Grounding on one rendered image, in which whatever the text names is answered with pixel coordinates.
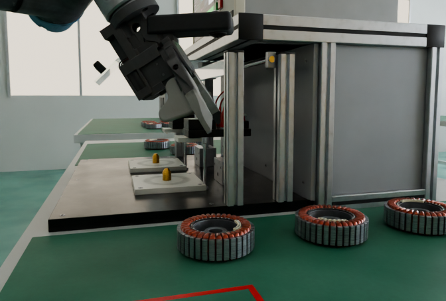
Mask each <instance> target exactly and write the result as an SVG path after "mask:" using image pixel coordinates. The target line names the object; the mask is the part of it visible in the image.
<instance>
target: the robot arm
mask: <svg viewBox="0 0 446 301"><path fill-rule="evenodd" d="M92 1H93V0H0V11H8V12H12V13H20V14H25V15H28V16H29V17H30V19H31V20H32V21H33V22H34V23H35V24H36V25H37V26H39V27H42V28H44V29H46V30H47V31H50V32H64V31H66V30H68V29H69V28H70V27H71V26H72V25H73V24H74V23H75V22H77V21H78V20H79V19H80V18H81V17H82V15H83V14H84V11H85V10H86V9H87V8H88V6H89V5H90V3H91V2H92ZM94 2H95V3H96V5H97V6H98V8H99V10H100V11H101V13H102V15H103V16H104V18H105V19H106V21H107V22H108V23H110V25H108V26H107V27H105V28H104V29H102V30H101V31H100V33H101V35H102V36H103V38H104V40H106V41H109V42H110V44H111V46H112V47H113V49H114V50H115V52H116V54H117V55H118V57H119V59H120V60H121V62H120V63H119V70H120V71H121V73H122V74H123V76H124V78H125V79H126V81H127V82H128V84H129V86H130V87H131V89H132V90H133V92H134V94H135V95H136V97H137V98H138V100H139V101H140V100H143V101H145V100H154V99H155V98H157V97H159V96H160V95H164V94H166V93H167V95H168V100H167V101H166V102H165V104H164V105H163V106H162V108H161V109H160V110H159V118H160V120H161V121H163V122H169V121H174V120H176V119H180V118H183V117H187V116H189V115H196V116H197V118H198V120H199V121H200V123H201V125H202V126H203V128H204V130H205V131H206V133H207V134H210V133H211V132H212V119H213V120H215V122H216V124H217V125H219V124H220V110H219V108H218V107H217V105H216V104H215V102H214V100H213V99H212V97H211V96H210V94H209V92H208V91H207V89H206V87H205V86H204V84H203V83H202V81H201V79H200V78H199V77H198V75H197V73H196V72H195V69H194V66H193V65H192V63H191V61H190V60H189V58H188V56H187V55H186V53H185V52H184V50H183V49H182V47H181V46H180V44H178V43H179V40H178V38H190V37H204V36H211V37H214V38H222V37H223V36H229V35H232V34H233V32H234V21H233V18H232V15H231V13H230V12H229V11H220V10H215V11H212V12H203V13H181V14H169V15H156V14H157V12H158V11H159V5H158V4H157V2H156V0H94ZM139 27H140V29H139V31H137V28H139ZM120 64H121V66H120Z"/></svg>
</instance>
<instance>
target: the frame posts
mask: <svg viewBox="0 0 446 301"><path fill-rule="evenodd" d="M203 84H204V86H205V87H206V89H207V91H209V92H210V93H211V94H212V98H213V80H205V81H203ZM294 97H295V52H277V53H276V67H275V68H274V102H273V199H274V200H276V201H277V202H284V201H287V202H292V201H293V136H294ZM175 156H176V157H178V156H184V143H178V142H177V141H176V140H175ZM224 203H225V204H226V205H227V206H234V205H238V206H242V205H243V204H244V50H227V51H224Z"/></svg>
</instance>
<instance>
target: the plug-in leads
mask: <svg viewBox="0 0 446 301"><path fill-rule="evenodd" d="M223 93H224V91H223V92H222V93H221V94H220V95H219V96H218V97H217V99H216V102H215V104H216V105H217V101H218V98H219V97H220V96H221V95H222V94H223ZM223 100H224V98H222V100H221V102H220V107H219V110H220V124H219V125H217V124H216V128H221V129H224V107H223V111H222V112H221V105H222V102H223ZM245 115H247V114H244V129H249V121H246V120H245Z"/></svg>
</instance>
